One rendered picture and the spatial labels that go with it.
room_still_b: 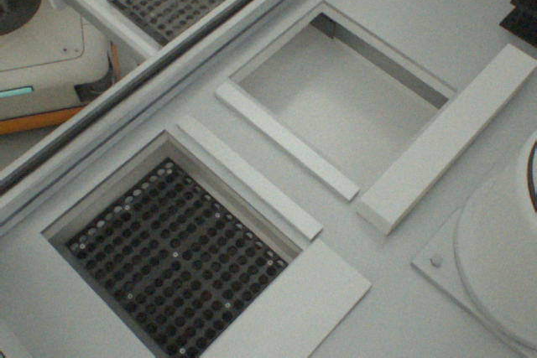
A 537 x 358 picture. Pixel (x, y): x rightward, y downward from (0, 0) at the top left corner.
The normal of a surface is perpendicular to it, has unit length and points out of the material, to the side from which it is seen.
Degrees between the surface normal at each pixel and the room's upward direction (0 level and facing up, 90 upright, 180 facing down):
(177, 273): 0
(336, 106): 0
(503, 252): 90
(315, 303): 0
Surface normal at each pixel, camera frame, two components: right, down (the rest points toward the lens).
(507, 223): -1.00, 0.07
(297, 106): 0.00, -0.48
